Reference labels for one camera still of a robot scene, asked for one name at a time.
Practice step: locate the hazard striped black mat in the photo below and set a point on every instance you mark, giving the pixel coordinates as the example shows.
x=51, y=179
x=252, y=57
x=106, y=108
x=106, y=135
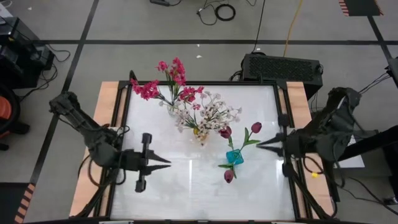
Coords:
x=12, y=202
x=360, y=7

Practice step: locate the wooden table side board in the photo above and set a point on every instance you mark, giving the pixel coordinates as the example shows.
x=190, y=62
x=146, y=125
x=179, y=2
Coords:
x=297, y=88
x=104, y=99

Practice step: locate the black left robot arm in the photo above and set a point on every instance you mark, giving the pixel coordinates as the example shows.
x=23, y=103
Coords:
x=84, y=127

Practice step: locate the clear glass vase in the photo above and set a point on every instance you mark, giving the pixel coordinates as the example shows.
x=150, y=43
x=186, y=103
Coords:
x=171, y=110

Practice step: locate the black vertical rig post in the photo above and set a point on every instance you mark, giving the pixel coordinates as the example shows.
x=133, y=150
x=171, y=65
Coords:
x=133, y=76

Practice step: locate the black stand beam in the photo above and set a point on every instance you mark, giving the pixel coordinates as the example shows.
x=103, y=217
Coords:
x=379, y=140

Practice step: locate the black equipment cases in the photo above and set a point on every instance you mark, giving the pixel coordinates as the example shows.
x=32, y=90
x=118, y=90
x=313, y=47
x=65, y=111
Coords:
x=18, y=56

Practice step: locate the yellow glass vase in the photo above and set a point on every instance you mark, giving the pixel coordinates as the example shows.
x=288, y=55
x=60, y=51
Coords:
x=196, y=132

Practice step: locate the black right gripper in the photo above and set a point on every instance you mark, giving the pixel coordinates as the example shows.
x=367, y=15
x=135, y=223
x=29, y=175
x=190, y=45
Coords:
x=298, y=144

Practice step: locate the blue glass vase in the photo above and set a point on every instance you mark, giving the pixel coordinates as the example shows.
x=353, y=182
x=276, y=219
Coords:
x=236, y=157

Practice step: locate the white paper sign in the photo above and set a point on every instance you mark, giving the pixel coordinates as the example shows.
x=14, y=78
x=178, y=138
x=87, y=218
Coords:
x=354, y=161

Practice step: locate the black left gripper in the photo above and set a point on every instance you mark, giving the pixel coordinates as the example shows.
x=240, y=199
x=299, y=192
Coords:
x=133, y=160

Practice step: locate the black power strip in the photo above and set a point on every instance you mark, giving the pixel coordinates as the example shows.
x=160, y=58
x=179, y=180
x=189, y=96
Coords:
x=160, y=2

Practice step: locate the pink flower bunch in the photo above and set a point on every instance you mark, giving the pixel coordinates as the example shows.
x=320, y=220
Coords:
x=178, y=73
x=188, y=93
x=146, y=90

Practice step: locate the orange black shop vacuum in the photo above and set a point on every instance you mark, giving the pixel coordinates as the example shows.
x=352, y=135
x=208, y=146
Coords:
x=4, y=109

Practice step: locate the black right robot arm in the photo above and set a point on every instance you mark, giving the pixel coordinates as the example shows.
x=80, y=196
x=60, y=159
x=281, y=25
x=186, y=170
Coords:
x=335, y=124

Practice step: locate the black computer case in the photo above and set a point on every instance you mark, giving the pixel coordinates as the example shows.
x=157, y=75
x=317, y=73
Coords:
x=280, y=70

